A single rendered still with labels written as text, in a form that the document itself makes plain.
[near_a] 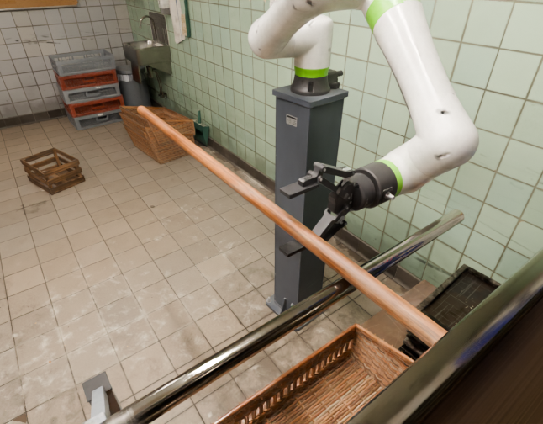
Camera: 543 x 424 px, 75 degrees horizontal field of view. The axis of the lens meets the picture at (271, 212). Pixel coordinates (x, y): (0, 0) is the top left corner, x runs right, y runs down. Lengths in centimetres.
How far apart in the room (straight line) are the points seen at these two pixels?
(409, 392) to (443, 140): 62
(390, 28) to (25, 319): 221
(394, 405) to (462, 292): 103
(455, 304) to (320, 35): 93
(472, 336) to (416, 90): 65
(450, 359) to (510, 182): 159
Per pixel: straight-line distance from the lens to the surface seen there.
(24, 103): 528
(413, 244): 70
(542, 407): 25
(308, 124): 132
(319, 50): 133
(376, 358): 113
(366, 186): 75
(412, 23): 89
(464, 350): 22
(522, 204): 179
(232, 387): 183
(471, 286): 124
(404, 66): 86
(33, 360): 222
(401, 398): 19
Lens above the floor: 159
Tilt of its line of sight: 35 degrees down
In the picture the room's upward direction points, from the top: straight up
